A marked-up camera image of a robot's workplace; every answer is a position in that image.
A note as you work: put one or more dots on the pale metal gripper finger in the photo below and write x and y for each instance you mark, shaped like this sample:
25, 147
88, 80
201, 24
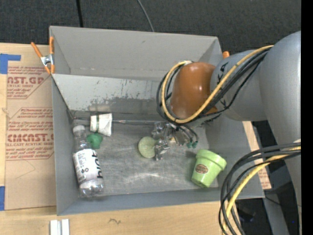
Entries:
160, 130
161, 149

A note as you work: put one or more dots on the pale green round slice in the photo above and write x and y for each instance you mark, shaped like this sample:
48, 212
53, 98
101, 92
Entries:
146, 148

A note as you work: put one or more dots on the grey metal bin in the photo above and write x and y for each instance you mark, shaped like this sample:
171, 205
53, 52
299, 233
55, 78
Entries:
137, 175

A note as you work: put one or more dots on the light green flower pot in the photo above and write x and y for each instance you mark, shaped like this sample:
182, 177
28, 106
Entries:
207, 168

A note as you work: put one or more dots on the white paper cup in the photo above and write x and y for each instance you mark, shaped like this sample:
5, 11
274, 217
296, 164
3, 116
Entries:
102, 124

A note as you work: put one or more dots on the dark green toy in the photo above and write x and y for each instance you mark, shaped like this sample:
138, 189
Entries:
95, 141

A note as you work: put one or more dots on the clear plastic bottle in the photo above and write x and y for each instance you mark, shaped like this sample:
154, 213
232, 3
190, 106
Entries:
86, 165

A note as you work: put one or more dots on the brown cardboard board red print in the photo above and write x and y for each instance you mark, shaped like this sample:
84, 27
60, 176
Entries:
29, 175

